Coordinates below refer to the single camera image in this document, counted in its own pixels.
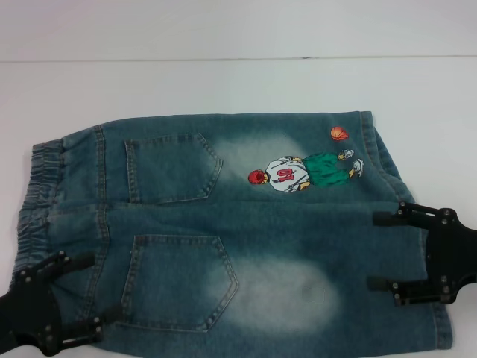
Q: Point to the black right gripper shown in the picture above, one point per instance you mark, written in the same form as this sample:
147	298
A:
451	261

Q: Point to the blue denim shorts with print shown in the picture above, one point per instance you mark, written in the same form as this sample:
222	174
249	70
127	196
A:
268	238

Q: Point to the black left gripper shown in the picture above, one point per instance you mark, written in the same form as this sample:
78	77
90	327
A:
18	320

